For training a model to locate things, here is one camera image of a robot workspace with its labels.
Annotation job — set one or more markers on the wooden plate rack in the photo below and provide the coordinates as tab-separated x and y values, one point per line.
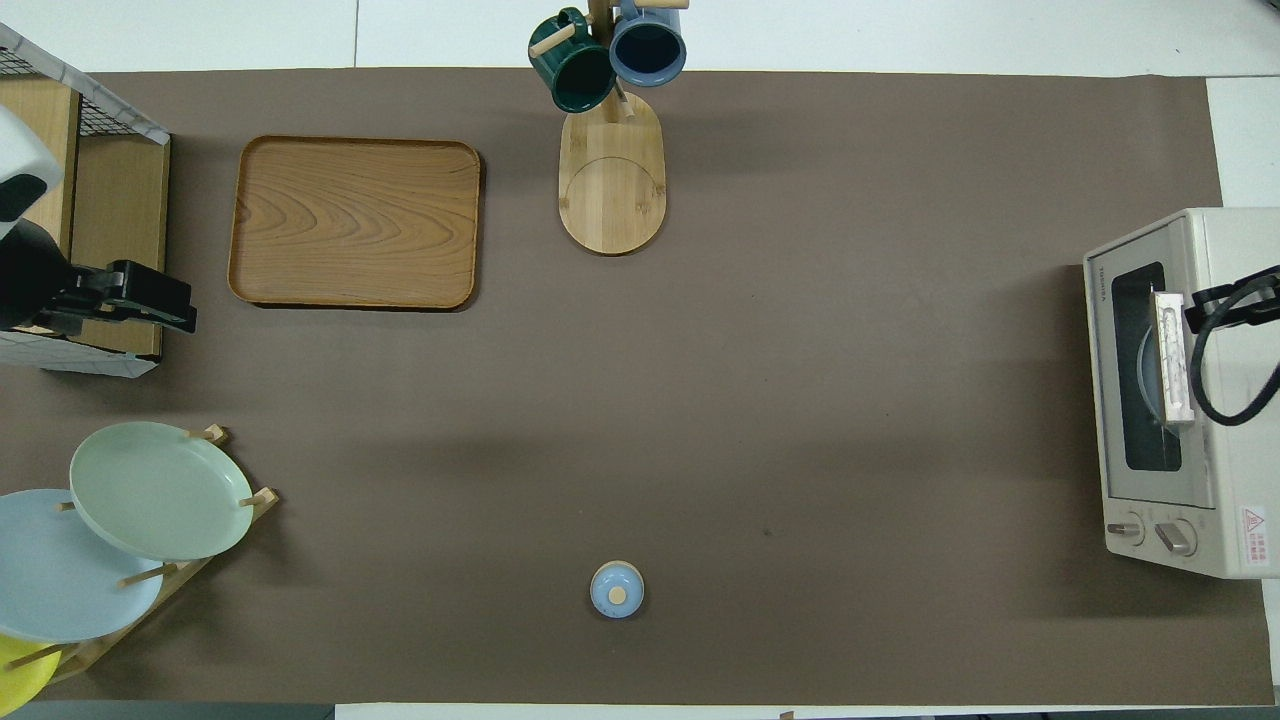
255	498

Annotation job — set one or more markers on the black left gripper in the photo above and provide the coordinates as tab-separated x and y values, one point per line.
100	285

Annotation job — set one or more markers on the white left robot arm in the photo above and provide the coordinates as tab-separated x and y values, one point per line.
25	150

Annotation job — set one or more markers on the blue mug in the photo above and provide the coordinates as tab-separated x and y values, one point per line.
648	45

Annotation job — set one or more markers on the light blue racked plate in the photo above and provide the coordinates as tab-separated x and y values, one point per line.
60	580

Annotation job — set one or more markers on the glass oven door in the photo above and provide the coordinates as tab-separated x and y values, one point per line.
1125	400

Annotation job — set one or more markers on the pale green plate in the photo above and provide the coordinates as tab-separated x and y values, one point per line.
160	490

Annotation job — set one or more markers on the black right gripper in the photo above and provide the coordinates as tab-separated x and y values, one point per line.
1250	300

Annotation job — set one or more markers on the beige oven knob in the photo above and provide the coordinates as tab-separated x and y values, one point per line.
1176	537
1125	530

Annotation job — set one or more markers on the beige toaster oven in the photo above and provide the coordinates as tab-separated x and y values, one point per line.
1240	450

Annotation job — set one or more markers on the wooden mug tree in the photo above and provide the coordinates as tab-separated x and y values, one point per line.
612	190

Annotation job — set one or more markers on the brown table mat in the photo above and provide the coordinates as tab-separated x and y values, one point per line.
700	400

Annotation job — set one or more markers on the dark green mug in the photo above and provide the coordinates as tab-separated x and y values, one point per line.
575	70

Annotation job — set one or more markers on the yellow plate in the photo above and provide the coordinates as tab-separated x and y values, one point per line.
20	675

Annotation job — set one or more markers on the wooden serving tray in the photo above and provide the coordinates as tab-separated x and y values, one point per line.
355	220

